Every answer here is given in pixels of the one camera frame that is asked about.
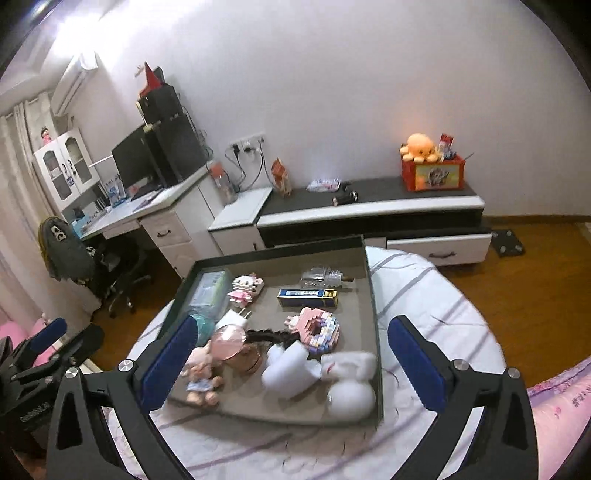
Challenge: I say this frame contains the white wall socket strip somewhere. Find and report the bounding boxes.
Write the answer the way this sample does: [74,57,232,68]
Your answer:
[225,133,267,155]

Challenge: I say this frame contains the black box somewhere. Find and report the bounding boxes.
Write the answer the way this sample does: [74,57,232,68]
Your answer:
[137,83,181,125]

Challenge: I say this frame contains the white hutch cupboard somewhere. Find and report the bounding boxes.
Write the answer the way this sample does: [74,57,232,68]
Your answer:
[33,129,102,213]

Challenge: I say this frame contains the white folded cloth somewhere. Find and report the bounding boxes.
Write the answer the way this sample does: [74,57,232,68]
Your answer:
[321,353,377,381]

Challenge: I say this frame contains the red storage box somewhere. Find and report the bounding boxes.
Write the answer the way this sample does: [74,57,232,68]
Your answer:
[401,154,466,192]

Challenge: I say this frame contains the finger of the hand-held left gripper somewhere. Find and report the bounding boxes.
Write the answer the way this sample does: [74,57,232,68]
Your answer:
[18,323,105,385]
[18,318,68,365]

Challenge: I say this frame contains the blue yellow long box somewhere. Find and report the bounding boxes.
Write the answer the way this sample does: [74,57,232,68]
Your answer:
[276,288,340,309]

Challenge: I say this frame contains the dark grey jacket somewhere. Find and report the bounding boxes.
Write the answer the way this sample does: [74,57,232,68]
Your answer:
[39,217,95,282]

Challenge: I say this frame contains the pink round compact mirror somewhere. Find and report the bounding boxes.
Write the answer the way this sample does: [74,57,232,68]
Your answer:
[210,324,266,376]

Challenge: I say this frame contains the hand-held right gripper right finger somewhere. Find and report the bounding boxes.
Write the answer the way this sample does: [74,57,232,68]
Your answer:
[387,315,541,480]

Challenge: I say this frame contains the plush doll blue dress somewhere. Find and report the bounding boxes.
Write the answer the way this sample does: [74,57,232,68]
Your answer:
[184,344,225,407]

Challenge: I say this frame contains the white air conditioner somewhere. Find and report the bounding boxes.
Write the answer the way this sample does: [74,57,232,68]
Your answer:
[50,53,100,116]

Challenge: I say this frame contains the dark green shallow tray box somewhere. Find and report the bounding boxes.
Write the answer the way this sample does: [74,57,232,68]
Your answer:
[165,234,386,425]

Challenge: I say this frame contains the white charger plug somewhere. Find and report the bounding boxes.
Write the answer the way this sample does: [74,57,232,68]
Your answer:
[215,308,253,334]

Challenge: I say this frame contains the light curtain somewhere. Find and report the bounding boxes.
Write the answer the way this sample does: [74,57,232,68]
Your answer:
[0,92,54,324]

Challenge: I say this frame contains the white cabinet drawer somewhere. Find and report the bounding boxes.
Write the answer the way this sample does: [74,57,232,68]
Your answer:
[385,233,494,267]

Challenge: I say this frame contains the clear bottle red lid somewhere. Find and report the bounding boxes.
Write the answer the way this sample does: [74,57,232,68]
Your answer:
[211,164,236,206]

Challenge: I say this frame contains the white plush ball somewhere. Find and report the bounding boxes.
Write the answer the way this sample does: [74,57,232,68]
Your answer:
[328,378,377,418]

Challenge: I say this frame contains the black power cable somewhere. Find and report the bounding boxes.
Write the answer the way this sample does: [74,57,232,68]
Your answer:
[252,148,271,190]
[226,148,247,192]

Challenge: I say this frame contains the clear plastic bottle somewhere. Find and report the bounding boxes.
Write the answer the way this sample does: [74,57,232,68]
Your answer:
[300,265,354,291]

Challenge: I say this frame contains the black computer tower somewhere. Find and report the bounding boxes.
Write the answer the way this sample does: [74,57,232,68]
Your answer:
[144,111,208,185]

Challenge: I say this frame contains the black computer monitor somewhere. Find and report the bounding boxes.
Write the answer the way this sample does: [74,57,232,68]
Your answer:
[111,124,160,190]

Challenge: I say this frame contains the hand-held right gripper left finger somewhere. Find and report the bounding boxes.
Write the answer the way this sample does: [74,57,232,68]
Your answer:
[46,316,199,480]

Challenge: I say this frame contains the pink floral quilt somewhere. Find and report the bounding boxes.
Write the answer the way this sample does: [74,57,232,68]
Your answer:
[526,355,591,480]

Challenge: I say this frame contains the teal clear plastic packet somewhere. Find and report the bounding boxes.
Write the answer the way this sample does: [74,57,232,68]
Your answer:
[187,270,232,324]

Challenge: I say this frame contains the orange octopus plush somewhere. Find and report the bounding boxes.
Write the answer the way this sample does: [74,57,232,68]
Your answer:
[399,133,438,163]

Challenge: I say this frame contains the black braided hair piece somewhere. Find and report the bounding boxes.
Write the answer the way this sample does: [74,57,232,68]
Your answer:
[245,328,301,352]

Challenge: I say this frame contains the white low side cabinet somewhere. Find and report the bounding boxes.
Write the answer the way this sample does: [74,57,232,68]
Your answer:
[208,187,273,257]

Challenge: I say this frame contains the white desk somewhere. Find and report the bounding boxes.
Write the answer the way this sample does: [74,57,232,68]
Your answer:
[78,161,227,278]

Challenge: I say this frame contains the pink blanket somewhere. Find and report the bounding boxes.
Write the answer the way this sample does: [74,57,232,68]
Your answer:
[0,318,61,365]

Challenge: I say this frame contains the pink brick donut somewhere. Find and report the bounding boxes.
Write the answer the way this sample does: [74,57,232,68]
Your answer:
[284,307,341,358]

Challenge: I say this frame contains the pink white brick cat figure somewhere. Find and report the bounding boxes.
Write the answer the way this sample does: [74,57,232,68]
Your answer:
[228,273,264,308]

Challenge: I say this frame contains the orange snack bag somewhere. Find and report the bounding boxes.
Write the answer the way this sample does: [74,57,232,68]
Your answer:
[271,158,294,197]

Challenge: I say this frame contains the black office chair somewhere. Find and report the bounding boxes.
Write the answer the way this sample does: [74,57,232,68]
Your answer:
[69,235,153,319]

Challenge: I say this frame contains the black white TV cabinet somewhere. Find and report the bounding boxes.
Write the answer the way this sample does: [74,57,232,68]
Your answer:
[256,178,494,268]

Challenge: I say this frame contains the red paper item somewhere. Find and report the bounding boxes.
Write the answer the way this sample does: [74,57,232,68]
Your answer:
[143,62,164,90]

